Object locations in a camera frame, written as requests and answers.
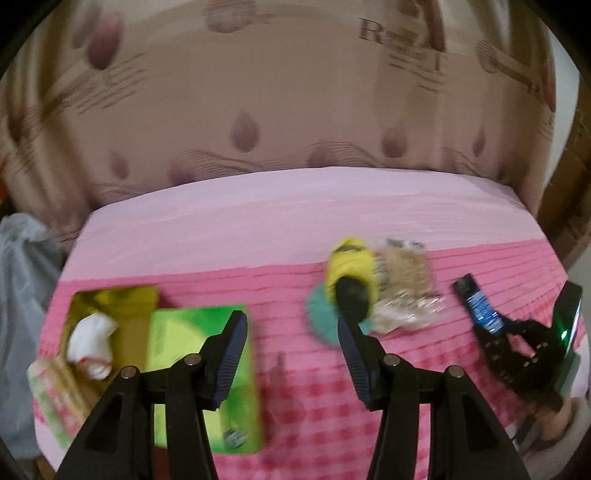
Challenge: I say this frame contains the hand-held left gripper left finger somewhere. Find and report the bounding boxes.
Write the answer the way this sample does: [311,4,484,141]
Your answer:
[55,310,250,480]

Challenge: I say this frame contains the beige leaf print curtain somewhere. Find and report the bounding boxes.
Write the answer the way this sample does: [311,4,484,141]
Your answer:
[0,0,573,259]

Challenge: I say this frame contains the black and blue packet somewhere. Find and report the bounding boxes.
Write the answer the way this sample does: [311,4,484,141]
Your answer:
[452,273,506,335]

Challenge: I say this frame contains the person's right hand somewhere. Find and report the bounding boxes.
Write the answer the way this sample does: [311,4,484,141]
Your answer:
[531,396,586,445]

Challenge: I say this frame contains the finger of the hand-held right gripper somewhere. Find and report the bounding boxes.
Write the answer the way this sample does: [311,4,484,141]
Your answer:
[501,318,555,356]
[475,330,539,395]

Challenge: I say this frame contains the green tissue box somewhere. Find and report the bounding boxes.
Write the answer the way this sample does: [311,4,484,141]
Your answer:
[145,304,264,455]

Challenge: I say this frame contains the white sock with red trim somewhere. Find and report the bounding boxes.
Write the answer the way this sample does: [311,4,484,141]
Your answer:
[67,311,120,381]

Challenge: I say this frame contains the green and pink fluffy towel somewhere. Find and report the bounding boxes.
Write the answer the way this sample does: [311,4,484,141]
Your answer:
[28,355,100,450]

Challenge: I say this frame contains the yellow and black sock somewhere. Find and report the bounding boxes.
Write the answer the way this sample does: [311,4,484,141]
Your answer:
[325,237,382,324]

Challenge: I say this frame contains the gold tin box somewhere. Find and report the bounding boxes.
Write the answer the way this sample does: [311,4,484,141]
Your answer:
[60,285,162,372]

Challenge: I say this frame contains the clear packet of cotton swabs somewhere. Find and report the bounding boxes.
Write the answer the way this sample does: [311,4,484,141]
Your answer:
[372,239,446,330]

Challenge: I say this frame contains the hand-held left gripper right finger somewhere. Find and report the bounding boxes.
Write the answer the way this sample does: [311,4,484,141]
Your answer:
[337,318,529,480]

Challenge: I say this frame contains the brown wooden board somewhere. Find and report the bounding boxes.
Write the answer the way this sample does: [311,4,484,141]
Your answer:
[538,111,591,273]

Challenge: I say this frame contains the pink checked tablecloth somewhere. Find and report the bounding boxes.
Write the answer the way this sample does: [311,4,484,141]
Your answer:
[32,166,575,480]

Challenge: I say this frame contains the teal fluffy puff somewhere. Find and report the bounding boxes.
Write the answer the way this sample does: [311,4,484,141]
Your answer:
[305,284,375,346]

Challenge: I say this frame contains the grey plastic bag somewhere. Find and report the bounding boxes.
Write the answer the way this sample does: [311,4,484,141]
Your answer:
[0,215,65,457]

